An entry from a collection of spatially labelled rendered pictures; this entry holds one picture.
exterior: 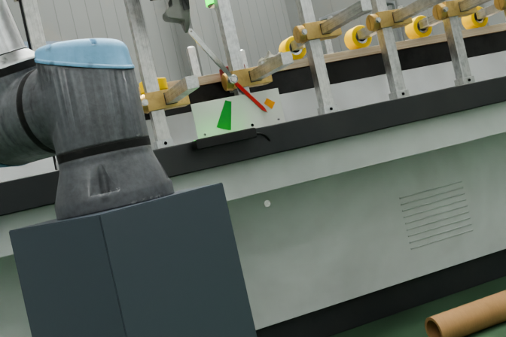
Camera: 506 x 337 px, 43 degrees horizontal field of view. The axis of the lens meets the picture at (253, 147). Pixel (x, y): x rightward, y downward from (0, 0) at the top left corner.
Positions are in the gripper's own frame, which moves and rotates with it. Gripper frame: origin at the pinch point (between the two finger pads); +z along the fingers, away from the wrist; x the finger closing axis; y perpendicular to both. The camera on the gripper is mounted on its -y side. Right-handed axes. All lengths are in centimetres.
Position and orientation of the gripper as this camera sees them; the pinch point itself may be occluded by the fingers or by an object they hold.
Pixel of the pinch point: (187, 26)
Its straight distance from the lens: 164.1
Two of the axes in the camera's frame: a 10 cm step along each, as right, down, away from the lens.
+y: -9.2, 2.0, -3.4
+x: 3.3, -0.8, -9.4
